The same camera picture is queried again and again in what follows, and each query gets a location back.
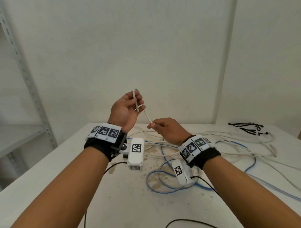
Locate bundle of black cable ties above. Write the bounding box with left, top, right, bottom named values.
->
left=228, top=122, right=269, bottom=137

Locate person's left forearm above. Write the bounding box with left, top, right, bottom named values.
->
left=10, top=147, right=110, bottom=228

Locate thick white cable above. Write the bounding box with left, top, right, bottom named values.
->
left=133, top=88, right=155, bottom=124

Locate tangle of white cables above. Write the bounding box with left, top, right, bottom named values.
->
left=128, top=126, right=301, bottom=172

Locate black left camera wire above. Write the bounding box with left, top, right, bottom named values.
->
left=84, top=161, right=129, bottom=228

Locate black left wristband with markers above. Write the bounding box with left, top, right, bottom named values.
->
left=84, top=123, right=129, bottom=162

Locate grey metal shelf rack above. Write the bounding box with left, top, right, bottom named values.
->
left=0, top=4, right=58, bottom=188

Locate person's left hand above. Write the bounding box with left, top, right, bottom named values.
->
left=107, top=90, right=146, bottom=133

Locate black camera wire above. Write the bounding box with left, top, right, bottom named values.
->
left=166, top=175, right=221, bottom=228
left=84, top=161, right=129, bottom=228

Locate black right wristband with markers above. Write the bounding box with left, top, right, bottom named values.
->
left=179, top=135, right=221, bottom=170

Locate person's right hand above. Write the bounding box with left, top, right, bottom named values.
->
left=147, top=117, right=192, bottom=147

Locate black wristband with markers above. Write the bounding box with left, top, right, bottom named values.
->
left=84, top=123, right=129, bottom=162
left=179, top=135, right=221, bottom=170

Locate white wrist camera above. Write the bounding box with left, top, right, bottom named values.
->
left=120, top=137, right=145, bottom=171
left=172, top=159, right=200, bottom=186

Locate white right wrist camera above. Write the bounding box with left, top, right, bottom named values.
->
left=172, top=159, right=200, bottom=186

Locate black right camera wire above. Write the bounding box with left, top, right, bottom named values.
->
left=166, top=175, right=221, bottom=228

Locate person's right forearm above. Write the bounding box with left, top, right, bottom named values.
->
left=202, top=156, right=301, bottom=228

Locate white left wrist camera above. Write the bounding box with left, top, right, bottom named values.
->
left=120, top=137, right=145, bottom=171

